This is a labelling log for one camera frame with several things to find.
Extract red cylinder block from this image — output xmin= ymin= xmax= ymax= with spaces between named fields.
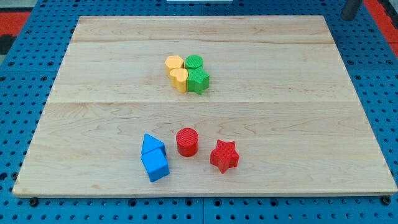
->
xmin=176 ymin=128 xmax=198 ymax=157

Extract green star block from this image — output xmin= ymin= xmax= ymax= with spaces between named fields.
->
xmin=187 ymin=67 xmax=210 ymax=95

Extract yellow heart block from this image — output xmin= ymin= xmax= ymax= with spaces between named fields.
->
xmin=170 ymin=68 xmax=188 ymax=93

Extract green cylinder block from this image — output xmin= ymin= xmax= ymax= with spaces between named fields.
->
xmin=185 ymin=55 xmax=203 ymax=69

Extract red star block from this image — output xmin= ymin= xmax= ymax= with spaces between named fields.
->
xmin=210 ymin=139 xmax=240 ymax=174

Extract yellow pentagon block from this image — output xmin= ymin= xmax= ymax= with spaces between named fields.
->
xmin=164 ymin=55 xmax=185 ymax=78

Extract blue triangle block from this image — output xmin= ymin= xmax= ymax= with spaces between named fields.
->
xmin=141 ymin=133 xmax=167 ymax=156

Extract blue cube block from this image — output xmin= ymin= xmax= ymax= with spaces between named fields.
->
xmin=141 ymin=149 xmax=170 ymax=182

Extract wooden board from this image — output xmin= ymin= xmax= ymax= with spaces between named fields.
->
xmin=12 ymin=16 xmax=397 ymax=198

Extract grey cylindrical post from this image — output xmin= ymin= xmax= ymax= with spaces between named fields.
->
xmin=341 ymin=0 xmax=363 ymax=21

